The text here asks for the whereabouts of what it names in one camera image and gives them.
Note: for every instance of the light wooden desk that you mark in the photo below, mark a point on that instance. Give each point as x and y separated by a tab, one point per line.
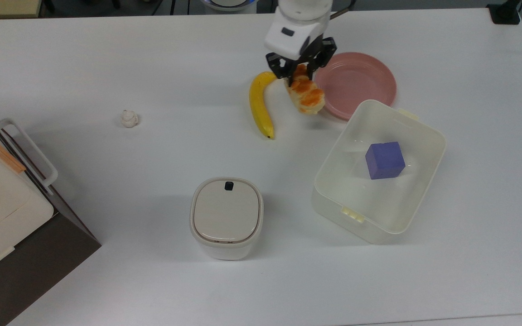
2	7

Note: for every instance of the white lidded trash can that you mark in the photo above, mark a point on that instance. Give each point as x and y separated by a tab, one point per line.
226	217

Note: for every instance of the pink round plate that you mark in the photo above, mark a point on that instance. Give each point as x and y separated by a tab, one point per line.
360	86

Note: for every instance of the white oven appliance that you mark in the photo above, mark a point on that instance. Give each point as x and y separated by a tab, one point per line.
39	271

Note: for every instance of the orange glazed bread roll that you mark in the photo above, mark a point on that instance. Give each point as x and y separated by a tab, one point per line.
308	97

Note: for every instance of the purple cube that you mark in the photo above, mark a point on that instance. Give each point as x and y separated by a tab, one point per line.
384	160

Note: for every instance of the white plastic storage container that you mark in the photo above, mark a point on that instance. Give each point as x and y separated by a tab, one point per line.
379	213

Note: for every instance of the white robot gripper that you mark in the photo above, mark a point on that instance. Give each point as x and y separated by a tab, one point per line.
292	38

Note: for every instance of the yellow banana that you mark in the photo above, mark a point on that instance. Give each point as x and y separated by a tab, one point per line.
258	108

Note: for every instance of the black mount base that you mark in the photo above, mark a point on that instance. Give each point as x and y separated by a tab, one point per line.
505	12

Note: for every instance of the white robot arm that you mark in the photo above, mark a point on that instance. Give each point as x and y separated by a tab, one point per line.
306	7

